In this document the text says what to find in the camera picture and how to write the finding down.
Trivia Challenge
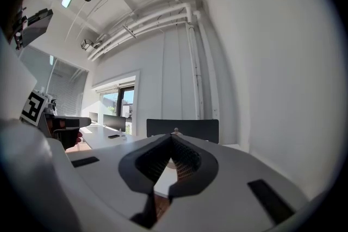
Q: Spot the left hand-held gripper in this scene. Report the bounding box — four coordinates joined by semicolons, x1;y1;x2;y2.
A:
19;90;92;151

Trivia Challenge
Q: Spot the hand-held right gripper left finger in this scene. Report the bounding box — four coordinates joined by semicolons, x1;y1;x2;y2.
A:
66;133;175;229

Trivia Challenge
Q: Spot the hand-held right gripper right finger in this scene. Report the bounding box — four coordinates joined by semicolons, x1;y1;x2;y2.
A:
152;133;310;232

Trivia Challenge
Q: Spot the black computer monitor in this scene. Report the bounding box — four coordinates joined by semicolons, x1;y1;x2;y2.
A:
102;113;127;131

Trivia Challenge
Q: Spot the dark-framed window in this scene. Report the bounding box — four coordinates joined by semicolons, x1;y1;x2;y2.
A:
98;83;136;136

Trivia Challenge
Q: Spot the black desk divider panel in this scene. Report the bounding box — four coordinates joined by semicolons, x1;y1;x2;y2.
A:
146;118;220;145

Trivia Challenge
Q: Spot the boxy ceiling lamp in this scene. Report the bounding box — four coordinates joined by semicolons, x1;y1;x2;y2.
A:
80;38;95;51

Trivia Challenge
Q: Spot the thick white vertical pipe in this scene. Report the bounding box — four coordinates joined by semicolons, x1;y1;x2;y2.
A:
196;10;220;121

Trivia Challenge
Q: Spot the thin white vertical pipe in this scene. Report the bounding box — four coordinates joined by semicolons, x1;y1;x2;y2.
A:
187;21;205;120

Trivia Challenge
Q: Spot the grey black box device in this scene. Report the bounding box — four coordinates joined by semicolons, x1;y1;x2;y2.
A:
13;8;54;50

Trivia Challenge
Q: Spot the white ceiling pipe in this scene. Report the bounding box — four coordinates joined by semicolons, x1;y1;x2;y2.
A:
88;2;192;57
90;15;189;62

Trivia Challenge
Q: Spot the white pipe bracket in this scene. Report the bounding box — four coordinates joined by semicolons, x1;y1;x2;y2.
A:
122;23;138;39

